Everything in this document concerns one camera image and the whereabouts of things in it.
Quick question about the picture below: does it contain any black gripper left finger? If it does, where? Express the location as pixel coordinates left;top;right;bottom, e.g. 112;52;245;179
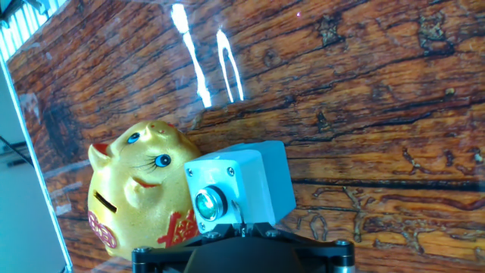
131;222;241;273

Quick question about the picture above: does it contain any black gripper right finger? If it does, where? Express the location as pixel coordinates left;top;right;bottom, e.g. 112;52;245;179
241;221;357;273

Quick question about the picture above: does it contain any golden piggy bank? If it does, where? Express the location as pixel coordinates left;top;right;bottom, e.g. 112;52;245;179
86;120;204;262

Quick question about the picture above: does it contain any grey push button box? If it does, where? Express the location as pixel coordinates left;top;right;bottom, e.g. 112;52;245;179
184;140;297;234

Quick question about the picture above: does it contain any wood pattern table mat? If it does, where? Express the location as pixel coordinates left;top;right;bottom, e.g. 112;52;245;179
5;0;485;273

